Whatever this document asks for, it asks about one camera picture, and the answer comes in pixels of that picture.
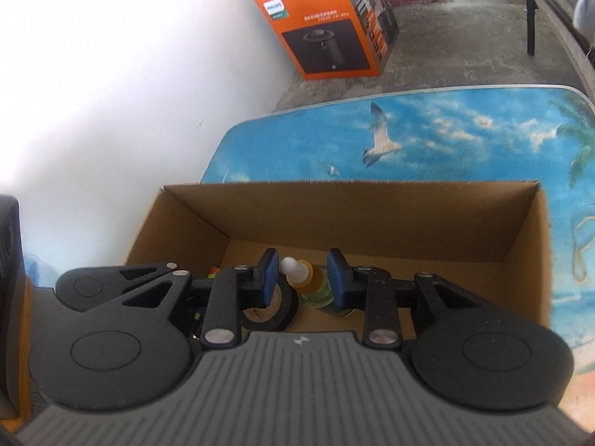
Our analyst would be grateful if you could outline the green dropper bottle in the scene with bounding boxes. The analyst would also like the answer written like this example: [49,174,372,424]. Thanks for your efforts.
[279,257,353,317]

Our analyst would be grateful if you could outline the black electrical tape roll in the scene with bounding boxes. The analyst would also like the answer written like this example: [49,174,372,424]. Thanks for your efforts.
[240,276,299,332]

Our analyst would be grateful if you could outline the open brown cardboard box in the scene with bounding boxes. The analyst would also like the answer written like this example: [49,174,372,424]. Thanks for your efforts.
[127,181,553,325]

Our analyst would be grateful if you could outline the orange Philips box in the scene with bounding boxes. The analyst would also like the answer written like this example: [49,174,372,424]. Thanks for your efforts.
[254,0,399,80]

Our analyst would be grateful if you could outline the black metal bed frame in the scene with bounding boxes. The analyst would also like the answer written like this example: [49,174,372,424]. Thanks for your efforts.
[522,0,595,99]

